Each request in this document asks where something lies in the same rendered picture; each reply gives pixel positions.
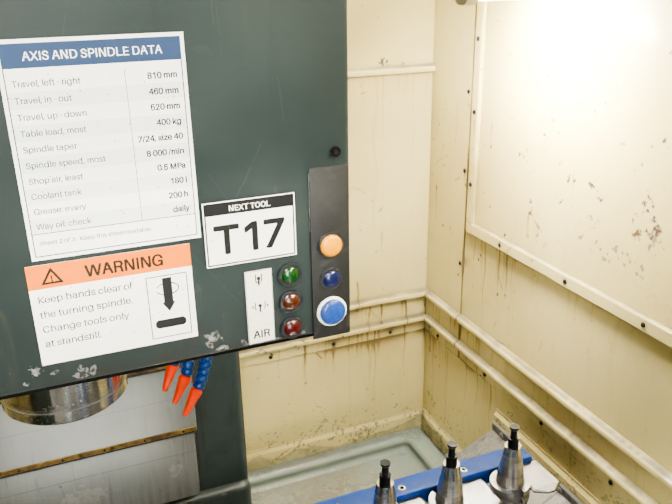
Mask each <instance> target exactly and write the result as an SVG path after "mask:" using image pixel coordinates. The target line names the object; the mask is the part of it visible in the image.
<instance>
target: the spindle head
mask: <svg viewBox="0 0 672 504"><path fill-rule="evenodd" d="M182 31H183V37H184V48H185V59H186V71H187V82H188V93H189V105H190V116H191V127H192V138H193V150H194V161H195V172H196V184H197V195H198V206H199V217H200V229H201V237H200V238H193V239H186V240H180V241H173V242H166V243H159V244H152V245H145V246H138V247H132V248H125V249H118V250H111V251H104V252H97V253H90V254H84V255H77V256H70V257H63V258H56V259H49V260H42V261H36V262H32V259H31V254H30V248H29V243H28V237H27V232H26V226H25V221H24V215H23V210H22V204H21V198H20V193H19V187H18V182H17V176H16V171H15V165H14V160H13V154H12V149H11V143H10V138H9V132H8V127H7V121H6V116H5V110H4V105H3V99H2V94H1V88H0V400H3V399H8V398H13V397H18V396H23V395H28V394H32V393H37V392H42V391H47V390H52V389H57V388H62V387H67V386H71V385H76V384H81V383H86V382H91V381H96V380H101V379H106V378H110V377H115V376H120V375H125V374H130V373H135V372H140V371H145V370H149V369H154V368H159V367H164V366H169V365H174V364H179V363H184V362H189V361H193V360H198V359H203V358H208V357H213V356H218V355H223V354H228V353H232V352H237V351H242V350H247V349H252V348H257V347H262V346H267V345H271V344H276V343H281V342H286V341H291V340H296V339H301V338H306V337H310V336H313V306H312V273H311V241H310V214H309V181H308V169H309V168H318V167H326V166H335V165H343V164H348V63H347V0H0V40H4V39H26V38H48V37H71V36H93V35H115V34H137V33H160V32H182ZM288 192H294V195H295V221H296V247H297V255H290V256H284V257H278V258H272V259H266V260H259V261H253V262H247V263H241V264H235V265H229V266H222V267H216V268H210V269H207V265H206V254H205V242H204V231H203V219H202V208H201V204H203V203H210V202H218V201H226V200H233V199H241V198H249V197H257V196H264V195H272V194H280V193H288ZM186 243H189V245H190V255H191V266H192V276H193V287H194V297H195V308H196V318H197V329H198V336H195V337H190V338H185V339H180V340H175V341H169V342H164V343H159V344H154V345H149V346H144V347H138V348H133V349H128V350H123V351H118V352H113V353H107V354H102V355H97V356H92V357H87V358H82V359H76V360H71V361H66V362H61V363H56V364H51V365H45V366H42V361H41V355H40V350H39V345H38V339H37V334H36V328H35V323H34V318H33V312H32V307H31V302H30V296H29V291H28V285H27V280H26V275H25V269H24V267H30V266H37V265H44V264H51V263H57V262H64V261H71V260H78V259H84V258H91V257H98V256H105V255H112V254H118V253H125V252H132V251H139V250H145V249H152V248H159V247H166V246H173V245H179V244H186ZM287 263H295V264H297V265H298V266H299V267H300V268H301V271H302V276H301V279H300V281H299V282H298V283H297V284H296V285H294V286H291V287H286V286H283V285H282V284H281V283H280V282H279V280H278V272H279V270H280V268H281V267H282V266H283V265H285V264H287ZM267 268H272V286H273V306H274V325H275V340H271V341H266V342H261V343H256V344H251V345H249V338H248V323H247V308H246V293H245V278H244V272H249V271H255V270H261V269H267ZM288 290H296V291H298V292H299V293H300V294H301V295H302V298H303V303H302V306H301V307H300V308H299V310H297V311H296V312H294V313H286V312H284V311H282V309H281V308H280V306H279V300H280V297H281V296H282V294H283V293H285V292H286V291H288ZM291 316H296V317H299V318H300V319H301V320H302V321H303V324H304V328H303V331H302V333H301V334H300V335H299V336H298V337H296V338H294V339H287V338H285V337H284V336H283V335H282V334H281V331H280V327H281V324H282V322H283V321H284V320H285V319H286V318H288V317H291Z"/></svg>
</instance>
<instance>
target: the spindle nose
mask: <svg viewBox="0 0 672 504"><path fill-rule="evenodd" d="M127 384H128V378H127V374H125V375H120V376H115V377H110V378H106V379H101V380H96V381H91V382H86V383H81V384H76V385H71V386H67V387H62V388H57V389H52V390H47V391H42V392H37V393H32V394H28V395H23V396H18V397H13V398H8V399H3V400H0V402H1V403H2V408H3V410H4V412H5V413H6V414H7V415H8V416H9V417H10V418H12V419H14V420H16V421H19V422H22V423H26V424H30V425H39V426H50V425H60V424H66V423H71V422H75V421H79V420H82V419H85V418H88V417H90V416H93V415H95V414H97V413H99V412H101V411H103V410H105V409H106V408H108V407H109V406H111V405H112V404H113V403H114V402H115V401H116V400H118V399H119V398H120V397H121V395H122V394H123V393H124V391H125V390H126V387H127Z"/></svg>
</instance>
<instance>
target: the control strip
mask: <svg viewBox="0 0 672 504"><path fill-rule="evenodd" d="M308 175H309V208H310V241H311V273H312V306H313V339H314V340H315V339H319V338H324V337H329V336H334V335H339V334H344V333H348V332H350V281H349V180H348V164H343V165H335V166H326V167H318V168H309V169H308ZM328 235H336V236H338V237H339V238H340V239H341V241H342V249H341V251H340V252H339V253H338V254H337V255H336V256H333V257H327V256H325V255H324V254H323V253H322V251H321V248H320V246H321V242H322V240H323V239H324V238H325V237H326V236H328ZM288 267H294V268H296V269H297V270H298V272H299V277H298V279H297V281H296V282H294V283H292V284H287V283H285V282H284V281H283V280H282V273H283V271H284V270H285V269H286V268H288ZM330 271H336V272H338V274H339V275H340V280H339V283H338V284H337V285H336V286H334V287H327V286H326V285H325V284H324V277H325V275H326V274H327V273H328V272H330ZM301 276H302V271H301V268H300V267H299V266H298V265H297V264H295V263H287V264H285V265H283V266H282V267H281V268H280V270H279V272H278V280H279V282H280V283H281V284H282V285H283V286H286V287H291V286H294V285H296V284H297V283H298V282H299V281H300V279H301ZM290 294H296V295H297V296H298V297H299V298H300V304H299V306H298V307H297V308H296V309H294V310H286V309H285V308H284V306H283V301H284V299H285V297H286V296H288V295H290ZM333 299H336V300H339V301H341V302H342V303H343V304H344V306H345V309H346V312H345V316H344V318H343V319H342V320H341V321H340V322H339V323H337V324H334V325H328V324H326V323H324V322H323V321H322V319H321V317H320V311H321V308H322V306H323V305H324V304H325V303H326V302H327V301H329V300H333ZM302 303H303V298H302V295H301V294H300V293H299V292H298V291H296V290H288V291H286V292H285V293H283V294H282V296H281V297H280V300H279V306H280V308H281V309H282V311H284V312H286V313H294V312H296V311H297V310H299V308H300V307H301V306H302ZM292 320H296V321H298V322H299V323H300V325H301V330H300V332H299V333H298V334H297V335H295V336H288V335H286V334H285V331H284V328H285V325H286V324H287V323H288V322H289V321H292ZM303 328H304V324H303V321H302V320H301V319H300V318H299V317H296V316H291V317H288V318H286V319H285V320H284V321H283V322H282V324H281V327H280V331H281V334H282V335H283V336H284V337H285V338H287V339H294V338H296V337H298V336H299V335H300V334H301V333H302V331H303Z"/></svg>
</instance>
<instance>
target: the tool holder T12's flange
mask: <svg viewBox="0 0 672 504"><path fill-rule="evenodd" d="M496 474H497V470H495V471H494V472H492V473H491V475H490V481H489V487H490V488H491V490H492V491H493V492H494V493H495V494H497V495H498V496H499V497H500V498H501V499H502V501H503V502H502V503H501V504H513V503H518V502H521V504H526V503H527V502H528V500H529V492H530V480H529V478H528V477H527V476H526V475H525V474H524V486H523V487H522V488H520V489H518V490H507V489H504V488H502V487H500V486H499V485H498V484H497V482H496Z"/></svg>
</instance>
